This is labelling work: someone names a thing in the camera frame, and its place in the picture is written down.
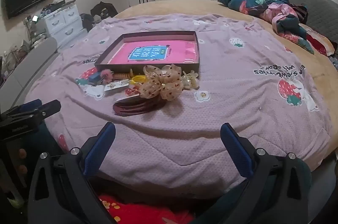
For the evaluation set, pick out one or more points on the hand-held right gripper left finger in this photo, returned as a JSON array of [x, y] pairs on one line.
[[101, 146]]

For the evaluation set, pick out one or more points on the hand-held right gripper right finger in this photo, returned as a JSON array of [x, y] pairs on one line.
[[235, 148]]

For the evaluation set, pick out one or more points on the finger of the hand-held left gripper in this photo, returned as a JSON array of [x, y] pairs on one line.
[[27, 105], [48, 107]]

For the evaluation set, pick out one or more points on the maroon hair clip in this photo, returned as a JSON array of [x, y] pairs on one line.
[[132, 109]]

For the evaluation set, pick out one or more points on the blue hair clip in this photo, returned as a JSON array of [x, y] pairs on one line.
[[93, 78]]

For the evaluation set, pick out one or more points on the white earring card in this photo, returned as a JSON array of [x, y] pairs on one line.
[[115, 86]]

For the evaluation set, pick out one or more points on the red strawberry hair clip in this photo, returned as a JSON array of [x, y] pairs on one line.
[[132, 91]]

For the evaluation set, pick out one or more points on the wooden hair comb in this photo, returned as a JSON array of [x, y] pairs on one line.
[[121, 76]]

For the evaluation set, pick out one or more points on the brown cardboard box tray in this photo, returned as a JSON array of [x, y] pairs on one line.
[[111, 66]]

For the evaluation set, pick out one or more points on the cream claw clip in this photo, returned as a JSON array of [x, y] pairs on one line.
[[191, 80]]

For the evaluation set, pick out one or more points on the beige dotted bow scrunchie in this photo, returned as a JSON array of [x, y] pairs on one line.
[[161, 83]]

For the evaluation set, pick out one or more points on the person's left hand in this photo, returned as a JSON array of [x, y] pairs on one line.
[[22, 153]]

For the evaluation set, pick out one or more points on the grey padded chair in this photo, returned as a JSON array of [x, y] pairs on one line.
[[29, 68]]

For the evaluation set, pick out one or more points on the purple strawberry print blanket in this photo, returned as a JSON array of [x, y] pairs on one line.
[[211, 107]]

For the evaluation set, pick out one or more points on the red floral clothing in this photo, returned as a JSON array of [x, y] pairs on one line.
[[137, 209]]

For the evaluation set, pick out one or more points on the lit small screen device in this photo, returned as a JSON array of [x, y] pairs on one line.
[[34, 18]]

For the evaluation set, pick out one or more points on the white drawer chest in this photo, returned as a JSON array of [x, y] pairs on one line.
[[63, 20]]

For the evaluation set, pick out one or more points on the dark clothes pile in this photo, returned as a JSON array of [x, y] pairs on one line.
[[87, 21]]

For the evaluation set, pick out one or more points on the dark bag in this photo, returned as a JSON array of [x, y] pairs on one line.
[[103, 9]]

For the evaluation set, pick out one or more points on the red striped pillow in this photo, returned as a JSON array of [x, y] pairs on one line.
[[320, 44]]

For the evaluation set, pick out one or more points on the teal floral quilt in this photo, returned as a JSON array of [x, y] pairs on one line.
[[261, 4]]

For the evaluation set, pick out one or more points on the tan bed sheet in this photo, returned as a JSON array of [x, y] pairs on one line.
[[184, 7]]

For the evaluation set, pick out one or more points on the grey headboard cushion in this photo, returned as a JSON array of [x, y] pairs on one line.
[[314, 7]]

